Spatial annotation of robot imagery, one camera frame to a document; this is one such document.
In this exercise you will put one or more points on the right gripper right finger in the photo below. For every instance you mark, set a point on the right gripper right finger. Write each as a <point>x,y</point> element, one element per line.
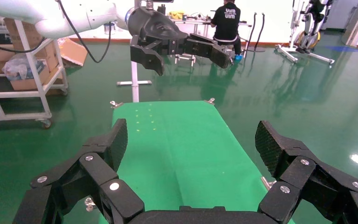
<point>308,182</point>

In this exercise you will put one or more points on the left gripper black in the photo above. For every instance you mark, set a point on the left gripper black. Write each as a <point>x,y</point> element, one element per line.
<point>154,28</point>

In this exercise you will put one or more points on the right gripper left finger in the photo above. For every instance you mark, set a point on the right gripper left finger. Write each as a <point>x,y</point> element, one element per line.
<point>74,182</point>

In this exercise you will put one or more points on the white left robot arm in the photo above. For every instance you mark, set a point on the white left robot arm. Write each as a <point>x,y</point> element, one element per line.
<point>58,18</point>

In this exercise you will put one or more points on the flattened brown cardboard sheet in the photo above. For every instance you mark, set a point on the flattened brown cardboard sheet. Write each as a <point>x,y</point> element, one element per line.
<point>72,52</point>

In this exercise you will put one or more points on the brown cardboard storage box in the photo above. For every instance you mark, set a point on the brown cardboard storage box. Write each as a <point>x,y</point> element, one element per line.
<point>30,83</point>
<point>0,54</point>
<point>27,32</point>

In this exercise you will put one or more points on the silver binder clip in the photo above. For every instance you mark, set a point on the silver binder clip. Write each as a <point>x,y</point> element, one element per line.
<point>210,100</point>
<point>89,204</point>
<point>267,183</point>
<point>116,104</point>

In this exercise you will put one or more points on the white work desk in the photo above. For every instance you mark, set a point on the white work desk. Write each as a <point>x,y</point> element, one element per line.
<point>197,21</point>

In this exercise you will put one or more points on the yellow object on desk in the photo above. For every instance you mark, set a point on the yellow object on desk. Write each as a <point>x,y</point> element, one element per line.
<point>176,15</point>

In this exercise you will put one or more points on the white pole floor stand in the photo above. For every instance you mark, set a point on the white pole floor stand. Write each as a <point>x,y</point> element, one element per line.
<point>134,89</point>

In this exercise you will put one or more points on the seated person in black shirt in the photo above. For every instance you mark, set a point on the seated person in black shirt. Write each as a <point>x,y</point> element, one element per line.
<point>227,23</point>

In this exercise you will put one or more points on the large green table cloth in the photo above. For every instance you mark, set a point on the large green table cloth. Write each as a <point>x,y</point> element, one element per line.
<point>179,160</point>

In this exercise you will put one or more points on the white metal shelf cart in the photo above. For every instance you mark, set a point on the white metal shelf cart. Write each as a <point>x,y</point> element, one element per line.
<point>34,71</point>

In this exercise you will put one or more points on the clear plastic bag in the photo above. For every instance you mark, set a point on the clear plastic bag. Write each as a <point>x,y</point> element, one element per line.
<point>20,66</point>

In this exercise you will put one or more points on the black and yellow machine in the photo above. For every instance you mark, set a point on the black and yellow machine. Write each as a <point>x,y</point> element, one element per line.
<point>310,34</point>

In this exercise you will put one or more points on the white metal floor frame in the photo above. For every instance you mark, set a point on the white metal floor frame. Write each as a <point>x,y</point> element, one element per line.
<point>293,54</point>

